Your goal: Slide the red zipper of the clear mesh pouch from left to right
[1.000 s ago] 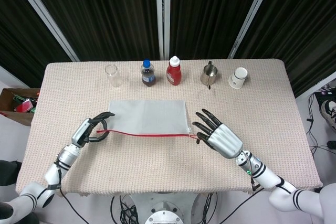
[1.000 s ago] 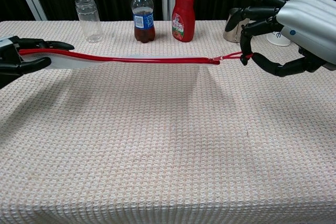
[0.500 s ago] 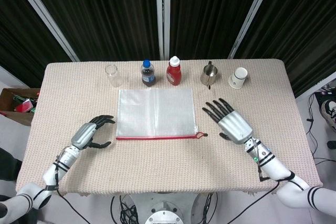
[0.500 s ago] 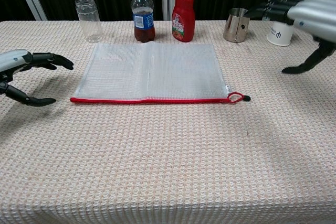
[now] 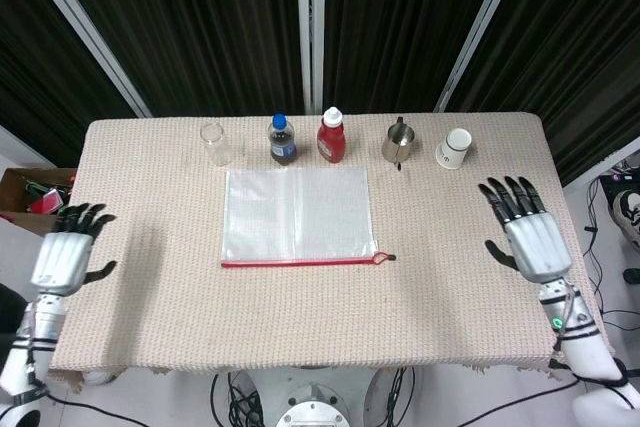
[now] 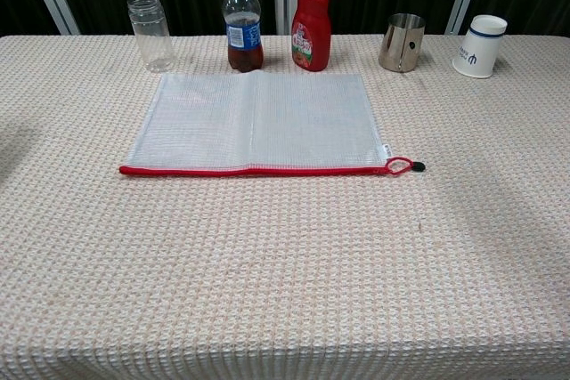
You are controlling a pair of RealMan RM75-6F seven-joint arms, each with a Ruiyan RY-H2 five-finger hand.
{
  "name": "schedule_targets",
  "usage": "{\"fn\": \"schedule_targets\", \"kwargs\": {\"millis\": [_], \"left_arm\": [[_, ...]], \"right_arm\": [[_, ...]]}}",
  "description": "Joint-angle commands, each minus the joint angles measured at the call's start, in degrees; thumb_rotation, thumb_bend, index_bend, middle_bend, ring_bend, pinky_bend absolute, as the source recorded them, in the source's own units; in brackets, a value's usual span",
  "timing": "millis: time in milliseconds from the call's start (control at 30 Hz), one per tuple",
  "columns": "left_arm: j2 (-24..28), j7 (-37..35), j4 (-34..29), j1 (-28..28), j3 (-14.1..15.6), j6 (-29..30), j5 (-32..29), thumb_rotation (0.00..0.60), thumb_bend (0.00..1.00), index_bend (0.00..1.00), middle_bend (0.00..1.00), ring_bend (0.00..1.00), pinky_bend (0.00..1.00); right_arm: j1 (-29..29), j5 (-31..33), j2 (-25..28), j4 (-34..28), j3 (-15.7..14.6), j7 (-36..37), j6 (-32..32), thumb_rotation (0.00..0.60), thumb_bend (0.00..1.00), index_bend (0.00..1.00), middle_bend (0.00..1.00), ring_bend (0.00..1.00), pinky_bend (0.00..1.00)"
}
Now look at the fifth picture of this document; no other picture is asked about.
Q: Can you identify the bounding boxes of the red ketchup squeeze bottle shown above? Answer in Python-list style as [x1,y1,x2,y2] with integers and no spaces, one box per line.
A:
[315,106,347,165]

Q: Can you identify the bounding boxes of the red packet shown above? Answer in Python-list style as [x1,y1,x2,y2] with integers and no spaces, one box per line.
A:
[28,188,67,216]

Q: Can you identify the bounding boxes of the beige woven tablecloth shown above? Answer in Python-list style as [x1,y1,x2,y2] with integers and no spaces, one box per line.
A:
[30,111,617,379]

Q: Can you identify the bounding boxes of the black fabric object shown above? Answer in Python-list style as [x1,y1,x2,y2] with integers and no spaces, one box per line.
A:
[0,284,27,336]

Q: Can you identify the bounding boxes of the white paper cup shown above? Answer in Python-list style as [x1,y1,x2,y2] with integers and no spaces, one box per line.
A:
[434,127,473,170]

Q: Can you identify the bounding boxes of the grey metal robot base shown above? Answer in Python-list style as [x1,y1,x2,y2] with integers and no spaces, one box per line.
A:
[248,366,382,427]

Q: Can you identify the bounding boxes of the black cable bundle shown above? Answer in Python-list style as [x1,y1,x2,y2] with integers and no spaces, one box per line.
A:
[209,370,274,427]

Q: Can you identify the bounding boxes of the stainless steel pitcher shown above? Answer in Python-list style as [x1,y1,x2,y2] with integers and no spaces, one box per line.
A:
[381,116,417,172]

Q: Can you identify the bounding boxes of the clear drinking glass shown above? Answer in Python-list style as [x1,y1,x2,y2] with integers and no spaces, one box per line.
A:
[200,122,229,167]

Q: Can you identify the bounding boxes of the cola bottle blue cap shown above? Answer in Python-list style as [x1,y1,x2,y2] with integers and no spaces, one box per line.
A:
[268,113,298,167]

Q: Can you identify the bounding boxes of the black pleated curtain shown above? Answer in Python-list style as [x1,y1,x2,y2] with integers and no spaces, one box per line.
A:
[448,0,640,188]
[43,0,307,118]
[322,0,515,114]
[0,0,137,169]

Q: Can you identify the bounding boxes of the clear mesh red-zip bag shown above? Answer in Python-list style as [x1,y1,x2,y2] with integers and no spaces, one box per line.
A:
[220,166,398,269]

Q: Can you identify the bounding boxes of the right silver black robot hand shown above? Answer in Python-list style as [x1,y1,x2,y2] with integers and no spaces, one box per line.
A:
[478,175,574,284]

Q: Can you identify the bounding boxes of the brown cardboard box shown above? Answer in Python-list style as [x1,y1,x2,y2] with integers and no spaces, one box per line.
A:
[0,167,79,241]

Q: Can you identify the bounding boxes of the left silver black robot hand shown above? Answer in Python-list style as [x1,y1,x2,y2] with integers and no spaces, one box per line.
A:
[30,202,119,297]

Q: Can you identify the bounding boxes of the black floor cables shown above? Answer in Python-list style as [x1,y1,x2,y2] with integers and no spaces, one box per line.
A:
[582,156,640,341]

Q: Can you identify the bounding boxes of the black white sneaker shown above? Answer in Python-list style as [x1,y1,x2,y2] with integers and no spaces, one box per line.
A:
[611,190,640,252]

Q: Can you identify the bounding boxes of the white partition post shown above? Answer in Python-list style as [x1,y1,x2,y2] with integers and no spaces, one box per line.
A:
[294,0,327,116]
[433,0,530,113]
[18,0,152,118]

